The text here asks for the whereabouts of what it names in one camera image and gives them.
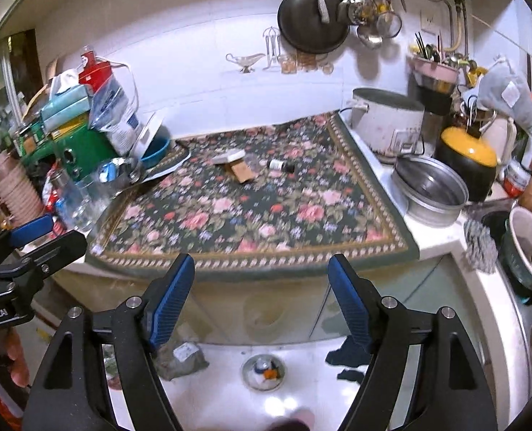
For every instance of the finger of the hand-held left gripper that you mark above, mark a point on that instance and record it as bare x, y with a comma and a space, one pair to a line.
32, 229
54, 249

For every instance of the grey dish rag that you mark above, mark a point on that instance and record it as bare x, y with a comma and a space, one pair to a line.
481, 247

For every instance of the white plastic bowl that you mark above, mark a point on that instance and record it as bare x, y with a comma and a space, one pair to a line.
517, 233

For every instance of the teal tissue box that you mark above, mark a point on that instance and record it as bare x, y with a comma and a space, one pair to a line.
63, 105

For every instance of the white thermos jug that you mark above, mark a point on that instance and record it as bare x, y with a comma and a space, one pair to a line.
504, 139

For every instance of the green box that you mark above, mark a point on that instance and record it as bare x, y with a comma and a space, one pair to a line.
86, 143

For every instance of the black and steel canister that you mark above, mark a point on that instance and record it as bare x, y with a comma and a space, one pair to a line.
434, 112

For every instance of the red canister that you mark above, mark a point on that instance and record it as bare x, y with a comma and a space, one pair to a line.
90, 72

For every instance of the clear water bottle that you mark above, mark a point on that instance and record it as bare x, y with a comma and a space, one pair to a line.
75, 206

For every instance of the black pot with yellow lid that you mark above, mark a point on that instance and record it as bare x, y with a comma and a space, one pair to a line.
468, 148

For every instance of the pink utensil holder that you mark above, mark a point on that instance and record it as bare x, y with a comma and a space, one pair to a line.
436, 72

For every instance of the floral mat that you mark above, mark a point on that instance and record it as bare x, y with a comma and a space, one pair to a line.
248, 224

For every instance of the clear glass cup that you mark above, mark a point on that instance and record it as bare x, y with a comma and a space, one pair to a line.
104, 184

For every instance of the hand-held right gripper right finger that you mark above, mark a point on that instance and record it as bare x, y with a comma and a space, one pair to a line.
351, 301

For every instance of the small dark bottle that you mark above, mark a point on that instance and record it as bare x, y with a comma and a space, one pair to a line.
281, 166

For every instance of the dark green bowl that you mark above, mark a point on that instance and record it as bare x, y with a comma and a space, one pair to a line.
508, 269

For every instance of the brown ribbed cup stack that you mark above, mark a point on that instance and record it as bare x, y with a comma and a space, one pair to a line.
16, 188

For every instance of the brown cardboard piece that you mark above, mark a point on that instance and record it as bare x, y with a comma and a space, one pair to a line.
241, 171

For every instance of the white leaning plate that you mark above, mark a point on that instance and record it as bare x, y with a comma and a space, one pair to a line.
149, 130

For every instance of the black frying pan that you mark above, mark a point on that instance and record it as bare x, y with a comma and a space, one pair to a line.
301, 27

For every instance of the metal basin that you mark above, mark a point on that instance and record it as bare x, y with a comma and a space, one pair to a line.
427, 206

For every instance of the red and white jar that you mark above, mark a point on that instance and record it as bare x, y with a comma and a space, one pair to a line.
515, 177

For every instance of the metal strainer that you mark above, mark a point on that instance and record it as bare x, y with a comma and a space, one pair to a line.
389, 24

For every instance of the large white cooking pot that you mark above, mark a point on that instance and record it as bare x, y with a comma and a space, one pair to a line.
382, 121

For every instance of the small orange piece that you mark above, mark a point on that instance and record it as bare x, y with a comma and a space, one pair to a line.
272, 373

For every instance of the metal ladle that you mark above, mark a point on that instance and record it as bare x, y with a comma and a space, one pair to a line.
369, 38

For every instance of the dark cloth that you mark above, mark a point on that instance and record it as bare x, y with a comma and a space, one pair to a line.
346, 357

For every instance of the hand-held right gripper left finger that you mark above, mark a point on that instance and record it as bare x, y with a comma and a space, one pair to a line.
171, 301

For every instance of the blue bowl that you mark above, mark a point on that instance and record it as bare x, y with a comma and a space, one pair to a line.
156, 152

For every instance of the grey packet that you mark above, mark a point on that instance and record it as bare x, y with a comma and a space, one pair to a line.
185, 359

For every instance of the cream lower cabinet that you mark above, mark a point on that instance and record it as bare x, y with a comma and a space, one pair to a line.
270, 305

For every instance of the person's left hand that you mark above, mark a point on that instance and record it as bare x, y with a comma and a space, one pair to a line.
19, 359

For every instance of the grey cloth bag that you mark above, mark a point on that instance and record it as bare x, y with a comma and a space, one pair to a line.
504, 94

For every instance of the blue and white plastic bag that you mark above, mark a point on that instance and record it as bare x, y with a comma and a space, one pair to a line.
113, 107

